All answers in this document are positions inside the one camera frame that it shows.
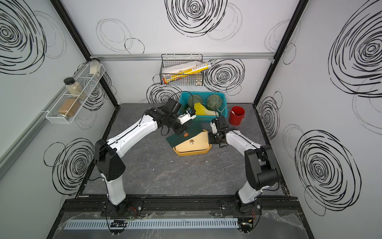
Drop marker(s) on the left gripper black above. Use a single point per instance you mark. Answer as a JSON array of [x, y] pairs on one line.
[[181, 129]]

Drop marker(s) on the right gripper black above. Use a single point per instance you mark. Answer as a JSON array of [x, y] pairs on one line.
[[211, 139]]

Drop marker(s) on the tan kraft envelope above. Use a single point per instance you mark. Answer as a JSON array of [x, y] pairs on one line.
[[199, 142]]

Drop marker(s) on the dark green envelope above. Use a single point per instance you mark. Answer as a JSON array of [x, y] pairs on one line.
[[187, 134]]

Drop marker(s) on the yellow plastic storage box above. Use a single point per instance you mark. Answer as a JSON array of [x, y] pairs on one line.
[[193, 152]]

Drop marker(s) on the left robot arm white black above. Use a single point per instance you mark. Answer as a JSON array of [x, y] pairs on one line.
[[108, 153]]

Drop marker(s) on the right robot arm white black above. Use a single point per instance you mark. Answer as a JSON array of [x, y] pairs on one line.
[[260, 173]]

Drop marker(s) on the yellow white box in basket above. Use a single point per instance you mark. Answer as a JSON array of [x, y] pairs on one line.
[[186, 70]]

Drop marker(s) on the teal plastic basket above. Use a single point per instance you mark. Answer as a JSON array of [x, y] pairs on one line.
[[222, 110]]

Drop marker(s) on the red cup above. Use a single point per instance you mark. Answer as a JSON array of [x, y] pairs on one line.
[[236, 116]]

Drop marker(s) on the left green melon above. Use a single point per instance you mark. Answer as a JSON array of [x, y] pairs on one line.
[[194, 99]]

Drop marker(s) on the green melon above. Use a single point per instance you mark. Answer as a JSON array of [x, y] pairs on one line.
[[194, 99], [214, 102]]

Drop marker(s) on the yellow cabbage toy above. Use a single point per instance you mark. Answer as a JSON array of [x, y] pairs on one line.
[[201, 110]]

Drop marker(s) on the right green melon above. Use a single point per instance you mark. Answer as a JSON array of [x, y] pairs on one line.
[[214, 102]]

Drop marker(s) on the clear jar far shelf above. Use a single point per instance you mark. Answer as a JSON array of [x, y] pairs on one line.
[[95, 67]]

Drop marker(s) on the jar with black lid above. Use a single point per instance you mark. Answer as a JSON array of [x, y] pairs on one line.
[[73, 87]]

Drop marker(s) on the black wire wall basket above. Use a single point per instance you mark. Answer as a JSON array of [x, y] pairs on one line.
[[173, 59]]

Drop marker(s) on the white slotted cable duct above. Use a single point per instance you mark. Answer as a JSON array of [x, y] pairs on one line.
[[207, 223]]

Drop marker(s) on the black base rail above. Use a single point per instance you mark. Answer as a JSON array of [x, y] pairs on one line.
[[136, 206]]

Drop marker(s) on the white wire wall shelf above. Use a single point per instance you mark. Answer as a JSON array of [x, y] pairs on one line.
[[92, 98]]

